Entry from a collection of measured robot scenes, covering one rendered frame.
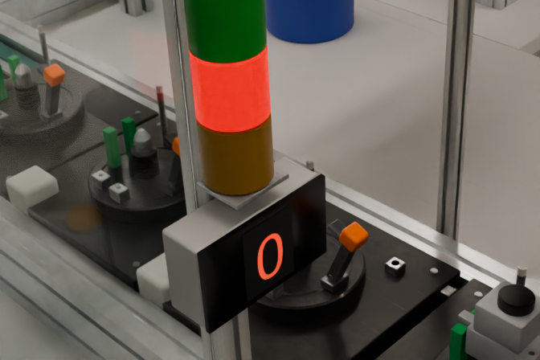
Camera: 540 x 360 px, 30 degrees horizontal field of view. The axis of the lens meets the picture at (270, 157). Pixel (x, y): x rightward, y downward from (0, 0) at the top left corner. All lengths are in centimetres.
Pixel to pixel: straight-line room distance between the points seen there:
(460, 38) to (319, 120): 52
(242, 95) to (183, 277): 14
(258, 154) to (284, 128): 83
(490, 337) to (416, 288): 19
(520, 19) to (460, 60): 79
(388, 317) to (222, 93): 43
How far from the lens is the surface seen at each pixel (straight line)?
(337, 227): 96
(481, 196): 136
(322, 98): 157
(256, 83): 64
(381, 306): 102
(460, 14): 102
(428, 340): 99
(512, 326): 85
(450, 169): 111
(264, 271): 72
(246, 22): 61
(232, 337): 80
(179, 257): 68
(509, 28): 179
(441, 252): 110
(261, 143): 66
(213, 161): 66
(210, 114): 64
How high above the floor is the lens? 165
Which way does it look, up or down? 34 degrees down
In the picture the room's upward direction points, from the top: 3 degrees counter-clockwise
